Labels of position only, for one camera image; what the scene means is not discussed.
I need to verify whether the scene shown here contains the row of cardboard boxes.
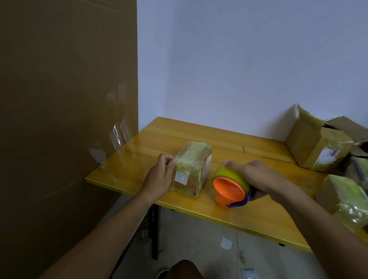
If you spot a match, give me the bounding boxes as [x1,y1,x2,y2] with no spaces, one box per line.
[285,103,368,173]

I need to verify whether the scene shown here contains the person's right forearm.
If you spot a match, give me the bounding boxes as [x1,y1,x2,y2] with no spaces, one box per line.
[273,182,368,279]

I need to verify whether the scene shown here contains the small box with 031 label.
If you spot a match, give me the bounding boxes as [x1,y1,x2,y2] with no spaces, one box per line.
[314,174,368,234]

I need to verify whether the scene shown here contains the person's left forearm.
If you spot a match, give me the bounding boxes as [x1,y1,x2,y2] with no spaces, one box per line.
[37,192,154,279]

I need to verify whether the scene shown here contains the silver foil packet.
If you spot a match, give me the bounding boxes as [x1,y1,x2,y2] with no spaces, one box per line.
[240,268,260,279]

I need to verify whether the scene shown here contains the large brown cardboard sheet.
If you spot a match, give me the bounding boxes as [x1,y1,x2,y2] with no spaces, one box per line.
[0,0,140,279]

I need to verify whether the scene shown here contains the taped box with label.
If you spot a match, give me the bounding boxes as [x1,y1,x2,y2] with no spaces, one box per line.
[169,141,213,198]

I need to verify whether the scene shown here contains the person's right hand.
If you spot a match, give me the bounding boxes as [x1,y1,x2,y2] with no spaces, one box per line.
[223,160,291,203]

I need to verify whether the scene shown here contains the orange dispenser with yellow tape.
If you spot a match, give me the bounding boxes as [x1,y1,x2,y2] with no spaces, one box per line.
[212,163,254,209]

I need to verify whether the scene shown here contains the person's left hand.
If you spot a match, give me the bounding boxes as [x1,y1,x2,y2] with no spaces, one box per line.
[138,153,177,205]

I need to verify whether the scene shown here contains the person's left leg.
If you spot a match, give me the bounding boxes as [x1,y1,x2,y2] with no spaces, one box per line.
[165,259,205,279]

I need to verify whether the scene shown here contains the yellow wooden table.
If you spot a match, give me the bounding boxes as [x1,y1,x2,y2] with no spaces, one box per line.
[85,116,368,254]

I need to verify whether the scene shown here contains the taped box with blue stripe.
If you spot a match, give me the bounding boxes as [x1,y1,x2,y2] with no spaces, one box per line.
[343,156,368,192]

